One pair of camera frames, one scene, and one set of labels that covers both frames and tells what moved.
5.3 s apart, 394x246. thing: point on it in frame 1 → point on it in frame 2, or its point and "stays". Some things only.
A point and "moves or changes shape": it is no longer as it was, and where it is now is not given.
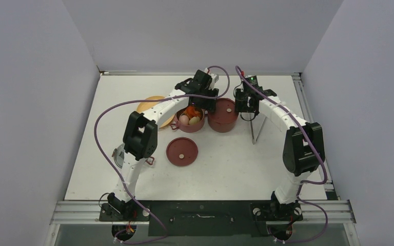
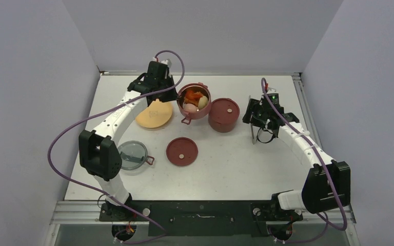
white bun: x=194 y=120 moves or changes shape
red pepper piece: x=191 y=112 moves or changes shape
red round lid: x=181 y=151 stays
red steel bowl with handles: x=185 y=128 moves or changes shape
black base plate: x=201 y=218 stays
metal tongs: x=257 y=124 stays
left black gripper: x=208 y=106 → x=172 y=96
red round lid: x=225 y=111 stays
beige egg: x=184 y=119 → x=190 y=107
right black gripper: x=239 y=93 → x=255 y=105
